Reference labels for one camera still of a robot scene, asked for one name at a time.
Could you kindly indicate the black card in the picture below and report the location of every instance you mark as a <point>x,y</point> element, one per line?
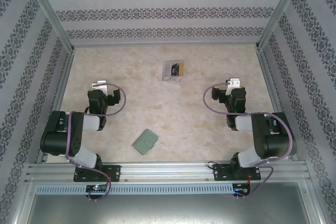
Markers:
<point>174,69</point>

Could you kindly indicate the aluminium side rail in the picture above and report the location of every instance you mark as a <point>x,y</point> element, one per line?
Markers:
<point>61,90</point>
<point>268,77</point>

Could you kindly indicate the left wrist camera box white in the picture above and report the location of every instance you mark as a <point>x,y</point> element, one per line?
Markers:
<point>101,83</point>

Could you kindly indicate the green card holder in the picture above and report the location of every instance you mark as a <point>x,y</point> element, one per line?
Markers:
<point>144,142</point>

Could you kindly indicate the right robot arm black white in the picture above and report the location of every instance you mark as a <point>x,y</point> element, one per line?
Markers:
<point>273,140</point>

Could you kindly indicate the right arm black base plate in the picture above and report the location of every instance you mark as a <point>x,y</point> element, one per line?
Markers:
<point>220,172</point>

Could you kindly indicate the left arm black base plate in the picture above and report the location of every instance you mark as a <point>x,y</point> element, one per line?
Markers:
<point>113,172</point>

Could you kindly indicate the aluminium mounting rail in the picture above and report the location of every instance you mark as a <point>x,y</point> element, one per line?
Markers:
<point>168,171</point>

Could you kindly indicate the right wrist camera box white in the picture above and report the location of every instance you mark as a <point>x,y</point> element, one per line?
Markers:
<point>233,81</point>

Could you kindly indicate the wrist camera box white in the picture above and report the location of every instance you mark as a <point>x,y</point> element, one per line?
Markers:
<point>233,81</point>
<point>101,83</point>

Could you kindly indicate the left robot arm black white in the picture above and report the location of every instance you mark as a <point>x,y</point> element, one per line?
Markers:
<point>55,140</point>

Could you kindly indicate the gold card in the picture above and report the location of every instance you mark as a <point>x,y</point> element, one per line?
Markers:
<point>181,68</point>

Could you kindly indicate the aluminium frame post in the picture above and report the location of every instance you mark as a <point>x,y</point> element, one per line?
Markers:
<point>279,11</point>
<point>51,11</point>

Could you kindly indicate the grey metal sheet panel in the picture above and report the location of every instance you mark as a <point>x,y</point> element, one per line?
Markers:
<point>168,208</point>

